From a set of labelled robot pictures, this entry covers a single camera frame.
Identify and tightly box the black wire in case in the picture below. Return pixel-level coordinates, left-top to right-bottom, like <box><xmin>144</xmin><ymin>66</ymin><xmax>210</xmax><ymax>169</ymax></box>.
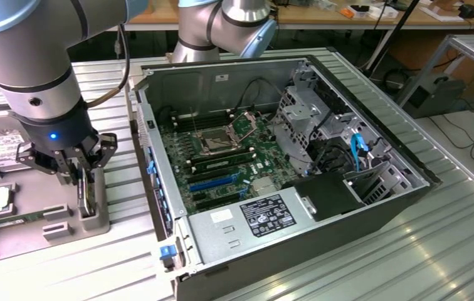
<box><xmin>236</xmin><ymin>78</ymin><xmax>281</xmax><ymax>111</ymax></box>

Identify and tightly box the black cable on white table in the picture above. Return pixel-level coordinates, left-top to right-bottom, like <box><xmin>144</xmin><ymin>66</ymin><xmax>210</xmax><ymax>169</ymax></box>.
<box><xmin>440</xmin><ymin>114</ymin><xmax>474</xmax><ymax>159</ymax></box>

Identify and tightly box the open black PC case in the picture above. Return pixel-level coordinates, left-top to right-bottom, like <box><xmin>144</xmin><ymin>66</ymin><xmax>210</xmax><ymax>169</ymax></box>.
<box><xmin>126</xmin><ymin>55</ymin><xmax>442</xmax><ymax>301</ymax></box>

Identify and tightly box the green motherboard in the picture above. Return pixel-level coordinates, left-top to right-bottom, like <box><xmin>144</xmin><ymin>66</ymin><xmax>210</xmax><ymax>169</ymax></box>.
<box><xmin>158</xmin><ymin>109</ymin><xmax>282</xmax><ymax>214</ymax></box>

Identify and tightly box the grey power supply with label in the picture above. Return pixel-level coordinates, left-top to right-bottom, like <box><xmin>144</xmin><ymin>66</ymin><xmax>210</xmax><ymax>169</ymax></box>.
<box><xmin>185</xmin><ymin>187</ymin><xmax>317</xmax><ymax>265</ymax></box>

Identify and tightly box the metal socket cover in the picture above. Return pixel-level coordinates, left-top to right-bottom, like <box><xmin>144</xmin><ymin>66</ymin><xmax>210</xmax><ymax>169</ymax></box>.
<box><xmin>226</xmin><ymin>111</ymin><xmax>261</xmax><ymax>135</ymax></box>

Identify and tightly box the dark grey box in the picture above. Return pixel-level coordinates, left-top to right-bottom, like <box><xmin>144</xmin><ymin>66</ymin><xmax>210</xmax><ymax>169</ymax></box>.
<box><xmin>402</xmin><ymin>77</ymin><xmax>468</xmax><ymax>111</ymax></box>

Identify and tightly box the silver chipset heatsink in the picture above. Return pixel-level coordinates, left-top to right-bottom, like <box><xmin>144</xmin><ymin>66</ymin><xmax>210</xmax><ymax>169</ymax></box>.
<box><xmin>249</xmin><ymin>177</ymin><xmax>280</xmax><ymax>194</ymax></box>

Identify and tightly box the small metal disk bay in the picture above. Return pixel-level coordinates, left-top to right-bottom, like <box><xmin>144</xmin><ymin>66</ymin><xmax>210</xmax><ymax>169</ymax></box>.
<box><xmin>342</xmin><ymin>162</ymin><xmax>413</xmax><ymax>207</ymax></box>

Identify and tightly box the white paper sheet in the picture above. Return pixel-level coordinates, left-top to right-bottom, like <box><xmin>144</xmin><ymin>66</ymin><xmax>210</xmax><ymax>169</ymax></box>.
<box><xmin>418</xmin><ymin>3</ymin><xmax>466</xmax><ymax>23</ymax></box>

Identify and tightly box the black tripod pole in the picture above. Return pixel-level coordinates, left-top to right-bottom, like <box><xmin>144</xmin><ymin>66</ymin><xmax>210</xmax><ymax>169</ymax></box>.
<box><xmin>362</xmin><ymin>0</ymin><xmax>422</xmax><ymax>71</ymax></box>

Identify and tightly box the blue expansion slot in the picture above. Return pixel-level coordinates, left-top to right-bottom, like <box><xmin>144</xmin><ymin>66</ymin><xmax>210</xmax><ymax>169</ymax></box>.
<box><xmin>188</xmin><ymin>175</ymin><xmax>238</xmax><ymax>193</ymax></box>

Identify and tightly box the short black expansion slot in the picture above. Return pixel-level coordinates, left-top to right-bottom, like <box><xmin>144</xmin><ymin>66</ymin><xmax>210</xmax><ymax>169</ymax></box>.
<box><xmin>196</xmin><ymin>196</ymin><xmax>245</xmax><ymax>210</ymax></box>

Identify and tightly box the blue case latch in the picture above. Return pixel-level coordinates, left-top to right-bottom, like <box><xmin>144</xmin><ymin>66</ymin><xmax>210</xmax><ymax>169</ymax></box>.
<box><xmin>157</xmin><ymin>244</ymin><xmax>177</xmax><ymax>261</ymax></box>

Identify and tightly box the CPU socket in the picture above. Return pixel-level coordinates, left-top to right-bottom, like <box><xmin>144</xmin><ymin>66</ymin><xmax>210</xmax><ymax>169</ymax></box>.
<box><xmin>196</xmin><ymin>127</ymin><xmax>237</xmax><ymax>156</ymax></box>

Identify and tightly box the long black expansion slot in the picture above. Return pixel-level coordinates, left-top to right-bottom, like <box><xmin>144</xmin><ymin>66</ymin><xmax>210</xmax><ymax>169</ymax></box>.
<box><xmin>192</xmin><ymin>191</ymin><xmax>242</xmax><ymax>205</ymax></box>

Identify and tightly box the black plastic shroud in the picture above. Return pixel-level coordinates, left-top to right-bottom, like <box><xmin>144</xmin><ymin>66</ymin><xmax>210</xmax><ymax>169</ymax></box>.
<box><xmin>280</xmin><ymin>174</ymin><xmax>366</xmax><ymax>222</ymax></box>

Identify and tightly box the graphics card with metal bracket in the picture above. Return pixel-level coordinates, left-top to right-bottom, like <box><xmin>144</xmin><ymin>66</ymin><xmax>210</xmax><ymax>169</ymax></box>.
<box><xmin>74</xmin><ymin>156</ymin><xmax>97</xmax><ymax>218</ymax></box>

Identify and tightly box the black RAM slot bank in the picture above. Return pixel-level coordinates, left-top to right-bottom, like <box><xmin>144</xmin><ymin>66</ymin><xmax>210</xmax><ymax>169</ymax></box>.
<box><xmin>170</xmin><ymin>111</ymin><xmax>232</xmax><ymax>132</ymax></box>

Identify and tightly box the blue wire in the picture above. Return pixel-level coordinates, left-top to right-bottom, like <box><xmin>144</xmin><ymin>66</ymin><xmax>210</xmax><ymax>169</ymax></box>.
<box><xmin>349</xmin><ymin>132</ymin><xmax>368</xmax><ymax>174</ymax></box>

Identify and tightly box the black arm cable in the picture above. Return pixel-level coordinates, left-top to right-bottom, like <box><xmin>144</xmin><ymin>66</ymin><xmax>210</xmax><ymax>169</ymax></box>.
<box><xmin>84</xmin><ymin>24</ymin><xmax>132</xmax><ymax>108</ymax></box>

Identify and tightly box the orange and white box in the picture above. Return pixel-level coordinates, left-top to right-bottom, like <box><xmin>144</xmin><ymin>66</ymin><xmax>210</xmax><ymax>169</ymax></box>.
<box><xmin>337</xmin><ymin>4</ymin><xmax>400</xmax><ymax>20</ymax></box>

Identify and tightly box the silver metal disk bay cage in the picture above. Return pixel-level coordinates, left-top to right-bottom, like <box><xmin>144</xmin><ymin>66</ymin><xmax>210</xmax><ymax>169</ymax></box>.
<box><xmin>269</xmin><ymin>84</ymin><xmax>334</xmax><ymax>176</ymax></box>

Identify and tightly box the grey plastic parts rack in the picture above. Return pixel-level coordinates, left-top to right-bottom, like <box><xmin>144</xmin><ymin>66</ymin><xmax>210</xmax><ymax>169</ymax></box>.
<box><xmin>0</xmin><ymin>162</ymin><xmax>113</xmax><ymax>263</ymax></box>

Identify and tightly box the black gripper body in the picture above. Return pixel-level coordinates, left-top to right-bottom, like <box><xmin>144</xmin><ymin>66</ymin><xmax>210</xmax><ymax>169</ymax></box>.
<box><xmin>9</xmin><ymin>99</ymin><xmax>100</xmax><ymax>156</ymax></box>

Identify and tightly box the wooden workbench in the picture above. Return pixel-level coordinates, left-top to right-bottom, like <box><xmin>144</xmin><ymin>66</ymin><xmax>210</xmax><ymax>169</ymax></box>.
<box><xmin>122</xmin><ymin>0</ymin><xmax>474</xmax><ymax>33</ymax></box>

